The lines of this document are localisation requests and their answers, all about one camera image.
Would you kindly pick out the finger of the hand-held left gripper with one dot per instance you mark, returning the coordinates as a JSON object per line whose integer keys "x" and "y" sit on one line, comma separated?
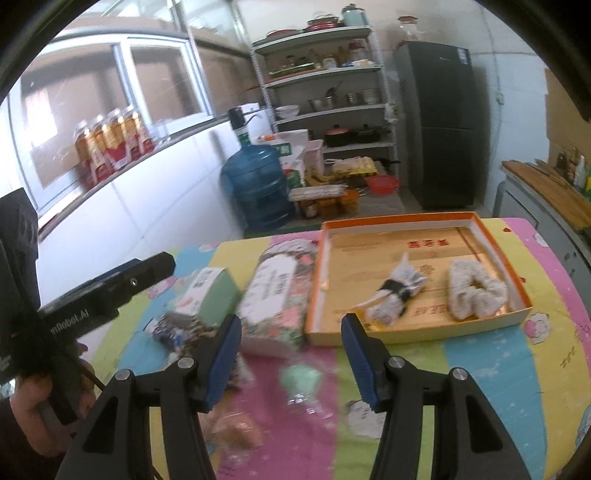
{"x": 143, "y": 277}

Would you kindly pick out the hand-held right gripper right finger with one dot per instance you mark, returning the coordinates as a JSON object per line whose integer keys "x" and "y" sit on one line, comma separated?
{"x": 358, "y": 364}

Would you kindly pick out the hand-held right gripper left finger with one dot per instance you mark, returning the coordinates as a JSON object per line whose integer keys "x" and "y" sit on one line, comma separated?
{"x": 221, "y": 369}

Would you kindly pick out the dark floral packet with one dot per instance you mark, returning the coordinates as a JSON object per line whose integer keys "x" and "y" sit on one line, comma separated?
{"x": 180, "y": 330}

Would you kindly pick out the orange cardboard box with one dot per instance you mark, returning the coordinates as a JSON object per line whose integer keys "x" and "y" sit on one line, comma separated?
{"x": 364, "y": 258}

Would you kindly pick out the person's left forearm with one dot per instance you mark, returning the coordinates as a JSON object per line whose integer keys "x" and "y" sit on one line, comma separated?
{"x": 23, "y": 464}

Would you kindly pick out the person's left hand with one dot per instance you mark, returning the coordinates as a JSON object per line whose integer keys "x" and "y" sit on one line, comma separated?
{"x": 32, "y": 415}

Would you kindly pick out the clear plastic packet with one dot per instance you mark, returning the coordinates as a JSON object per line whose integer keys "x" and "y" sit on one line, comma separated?
{"x": 235, "y": 429}

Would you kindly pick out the green white tissue box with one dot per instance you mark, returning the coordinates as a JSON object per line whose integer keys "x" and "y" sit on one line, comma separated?
{"x": 217, "y": 295}

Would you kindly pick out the floral tissue pack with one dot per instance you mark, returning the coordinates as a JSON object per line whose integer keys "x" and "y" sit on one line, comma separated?
{"x": 277, "y": 295}

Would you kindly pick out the clear bag with black band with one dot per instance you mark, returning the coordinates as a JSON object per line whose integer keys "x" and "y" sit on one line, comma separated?
{"x": 406, "y": 277}

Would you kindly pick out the white fluffy cloth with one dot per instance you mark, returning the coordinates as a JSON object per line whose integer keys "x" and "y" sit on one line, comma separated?
{"x": 461, "y": 286}

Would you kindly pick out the orange drink bottle pack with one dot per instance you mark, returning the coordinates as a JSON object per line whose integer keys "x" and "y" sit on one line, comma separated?
{"x": 115, "y": 143}

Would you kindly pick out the blue water jug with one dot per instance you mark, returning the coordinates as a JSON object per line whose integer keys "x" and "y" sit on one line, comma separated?
{"x": 254, "y": 184}

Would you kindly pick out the orange sauce jar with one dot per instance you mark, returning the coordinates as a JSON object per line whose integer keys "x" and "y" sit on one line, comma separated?
{"x": 330, "y": 207}
{"x": 309, "y": 208}
{"x": 350, "y": 203}

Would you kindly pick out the wrapped noodle bundle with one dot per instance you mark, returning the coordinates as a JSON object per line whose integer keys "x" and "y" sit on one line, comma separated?
{"x": 318, "y": 193}

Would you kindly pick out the red plastic bowl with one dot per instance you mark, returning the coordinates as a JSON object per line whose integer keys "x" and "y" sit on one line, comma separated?
{"x": 382, "y": 184}

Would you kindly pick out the black white water pump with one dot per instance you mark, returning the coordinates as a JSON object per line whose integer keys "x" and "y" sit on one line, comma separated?
{"x": 240, "y": 122}

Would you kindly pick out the sliding window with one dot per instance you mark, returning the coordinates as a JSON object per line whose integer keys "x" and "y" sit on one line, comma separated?
{"x": 115, "y": 92}

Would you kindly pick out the bananas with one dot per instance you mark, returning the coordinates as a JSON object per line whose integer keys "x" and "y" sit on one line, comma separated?
{"x": 321, "y": 177}

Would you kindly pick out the white sack green label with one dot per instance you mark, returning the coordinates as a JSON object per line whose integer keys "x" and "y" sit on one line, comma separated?
{"x": 286, "y": 150}

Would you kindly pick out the egg tray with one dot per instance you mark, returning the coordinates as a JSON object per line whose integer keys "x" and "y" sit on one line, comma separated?
{"x": 353, "y": 166}

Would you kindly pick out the plain white sack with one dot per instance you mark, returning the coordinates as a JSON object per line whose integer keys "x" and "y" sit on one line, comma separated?
{"x": 314, "y": 154}

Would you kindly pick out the white bowl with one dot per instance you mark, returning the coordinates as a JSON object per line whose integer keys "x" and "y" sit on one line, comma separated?
{"x": 287, "y": 112}

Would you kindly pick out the red lidded pot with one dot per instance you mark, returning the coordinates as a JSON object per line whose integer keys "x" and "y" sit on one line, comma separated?
{"x": 339, "y": 136}

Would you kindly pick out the black frying pan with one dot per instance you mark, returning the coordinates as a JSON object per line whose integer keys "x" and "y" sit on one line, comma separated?
{"x": 371, "y": 134}

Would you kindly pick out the dark refrigerator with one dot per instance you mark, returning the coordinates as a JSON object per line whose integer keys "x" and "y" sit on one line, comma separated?
{"x": 438, "y": 138}

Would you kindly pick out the steel pot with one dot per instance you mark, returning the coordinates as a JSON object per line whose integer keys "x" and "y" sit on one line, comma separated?
{"x": 323, "y": 101}

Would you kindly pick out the wooden cutting board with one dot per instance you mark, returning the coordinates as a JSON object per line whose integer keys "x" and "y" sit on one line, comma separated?
{"x": 540, "y": 189}

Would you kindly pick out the green tray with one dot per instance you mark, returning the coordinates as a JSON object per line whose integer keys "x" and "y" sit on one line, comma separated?
{"x": 295, "y": 70}

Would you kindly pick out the stacked steel bowls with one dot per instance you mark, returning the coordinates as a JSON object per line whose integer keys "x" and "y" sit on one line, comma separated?
{"x": 364, "y": 97}

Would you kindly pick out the white metal shelf rack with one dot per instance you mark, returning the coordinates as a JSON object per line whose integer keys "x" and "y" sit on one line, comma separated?
{"x": 323, "y": 74}

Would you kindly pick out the dark sauce bottle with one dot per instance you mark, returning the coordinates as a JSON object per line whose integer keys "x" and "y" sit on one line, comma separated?
{"x": 562, "y": 162}

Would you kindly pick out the red pan lids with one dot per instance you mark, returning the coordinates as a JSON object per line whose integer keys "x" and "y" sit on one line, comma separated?
{"x": 323, "y": 23}

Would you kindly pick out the teal pot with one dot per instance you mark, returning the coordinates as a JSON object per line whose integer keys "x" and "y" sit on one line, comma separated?
{"x": 354, "y": 16}

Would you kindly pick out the glass jar red lid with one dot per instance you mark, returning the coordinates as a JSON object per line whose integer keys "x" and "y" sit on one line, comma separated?
{"x": 410, "y": 30}

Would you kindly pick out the cardboard wall sheet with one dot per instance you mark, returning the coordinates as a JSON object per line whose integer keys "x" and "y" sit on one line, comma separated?
{"x": 568, "y": 115}

